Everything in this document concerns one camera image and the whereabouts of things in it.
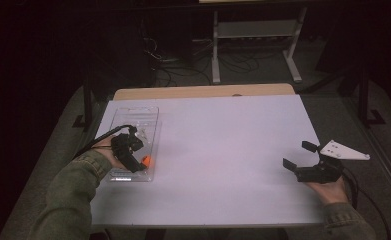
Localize white metal stand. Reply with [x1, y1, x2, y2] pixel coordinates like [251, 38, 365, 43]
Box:
[211, 6, 309, 85]

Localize black floor cables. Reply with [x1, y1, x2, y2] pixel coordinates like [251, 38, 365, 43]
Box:
[142, 33, 261, 88]

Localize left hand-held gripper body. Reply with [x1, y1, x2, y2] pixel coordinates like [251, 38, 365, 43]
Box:
[110, 124, 141, 162]

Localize person's right hand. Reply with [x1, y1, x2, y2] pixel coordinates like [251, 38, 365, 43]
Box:
[305, 177, 350, 206]

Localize wooden table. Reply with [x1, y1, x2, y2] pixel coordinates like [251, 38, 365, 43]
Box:
[112, 83, 296, 101]

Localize person's left hand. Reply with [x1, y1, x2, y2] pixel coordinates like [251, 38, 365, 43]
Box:
[92, 135, 128, 170]

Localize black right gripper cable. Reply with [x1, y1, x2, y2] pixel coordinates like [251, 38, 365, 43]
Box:
[341, 165, 391, 240]

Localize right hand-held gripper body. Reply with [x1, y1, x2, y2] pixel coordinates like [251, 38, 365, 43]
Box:
[296, 139, 372, 185]

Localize black metal stand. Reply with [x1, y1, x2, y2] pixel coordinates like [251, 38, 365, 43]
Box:
[71, 74, 96, 132]
[357, 64, 387, 128]

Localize white table cover board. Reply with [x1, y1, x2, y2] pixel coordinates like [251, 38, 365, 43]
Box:
[89, 94, 325, 228]

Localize orange ball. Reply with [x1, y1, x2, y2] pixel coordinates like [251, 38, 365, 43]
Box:
[140, 154, 154, 169]

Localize clear plastic tray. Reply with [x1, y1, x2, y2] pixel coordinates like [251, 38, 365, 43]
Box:
[104, 105, 163, 184]

